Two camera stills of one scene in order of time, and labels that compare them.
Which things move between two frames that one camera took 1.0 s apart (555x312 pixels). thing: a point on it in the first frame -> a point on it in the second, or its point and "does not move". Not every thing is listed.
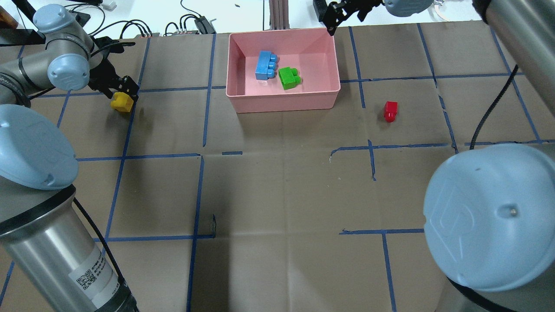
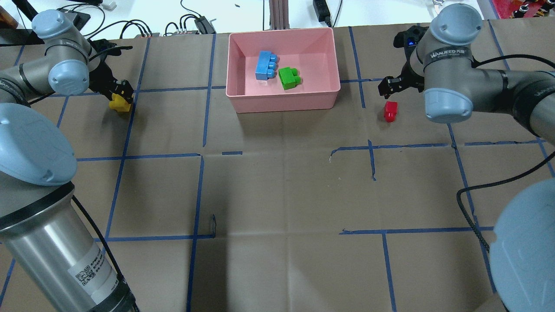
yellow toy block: (122, 102) does not move
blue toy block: (266, 65) does not move
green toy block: (288, 77) does not move
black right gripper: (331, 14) -> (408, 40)
